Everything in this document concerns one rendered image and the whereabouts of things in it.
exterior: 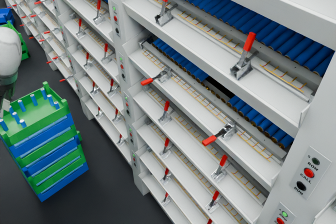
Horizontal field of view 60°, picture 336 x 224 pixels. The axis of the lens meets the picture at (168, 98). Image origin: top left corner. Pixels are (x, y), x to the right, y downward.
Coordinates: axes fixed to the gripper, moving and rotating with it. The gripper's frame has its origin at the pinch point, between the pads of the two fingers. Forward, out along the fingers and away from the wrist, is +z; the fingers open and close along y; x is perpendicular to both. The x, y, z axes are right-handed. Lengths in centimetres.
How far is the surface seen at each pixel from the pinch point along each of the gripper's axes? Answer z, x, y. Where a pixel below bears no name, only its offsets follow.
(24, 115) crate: 14.8, 4.0, -10.1
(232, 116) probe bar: -68, 68, 13
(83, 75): 22, 12, -57
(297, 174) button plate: -78, 78, 30
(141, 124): -18, 54, -12
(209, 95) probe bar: -66, 62, 7
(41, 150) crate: 22.0, 18.9, -1.8
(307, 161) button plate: -83, 76, 30
